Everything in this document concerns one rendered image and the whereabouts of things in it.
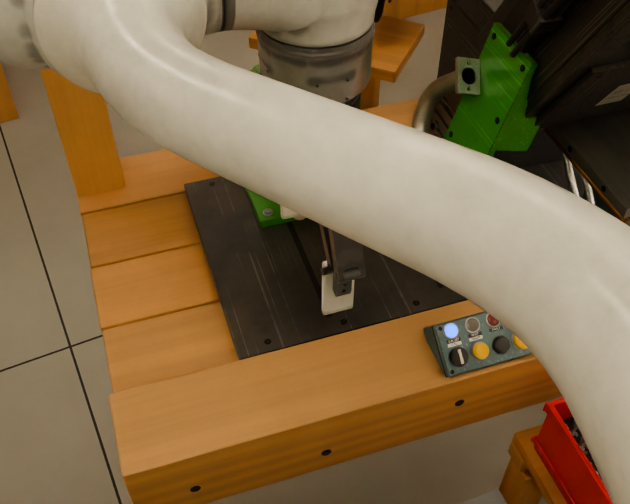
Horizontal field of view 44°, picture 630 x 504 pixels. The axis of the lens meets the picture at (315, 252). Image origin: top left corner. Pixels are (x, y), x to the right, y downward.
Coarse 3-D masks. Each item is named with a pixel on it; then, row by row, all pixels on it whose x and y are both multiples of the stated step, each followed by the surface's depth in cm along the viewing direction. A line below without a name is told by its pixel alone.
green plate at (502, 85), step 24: (504, 48) 114; (480, 72) 119; (504, 72) 114; (528, 72) 109; (480, 96) 119; (504, 96) 114; (456, 120) 126; (480, 120) 120; (504, 120) 114; (528, 120) 118; (480, 144) 120; (504, 144) 120; (528, 144) 121
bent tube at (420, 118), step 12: (456, 60) 118; (468, 60) 118; (456, 72) 118; (468, 72) 120; (432, 84) 125; (444, 84) 122; (456, 84) 118; (468, 84) 120; (432, 96) 126; (420, 108) 129; (432, 108) 128; (420, 120) 129
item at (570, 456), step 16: (560, 400) 112; (560, 416) 110; (544, 432) 116; (560, 432) 110; (576, 432) 114; (544, 448) 117; (560, 448) 112; (576, 448) 107; (544, 464) 118; (560, 464) 113; (576, 464) 109; (592, 464) 110; (560, 480) 114; (576, 480) 110; (592, 480) 105; (576, 496) 111; (592, 496) 106; (608, 496) 102
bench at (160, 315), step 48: (144, 192) 148; (96, 240) 140; (144, 240) 140; (192, 240) 140; (96, 288) 132; (144, 288) 132; (192, 288) 132; (144, 336) 125; (192, 336) 125; (144, 384) 119
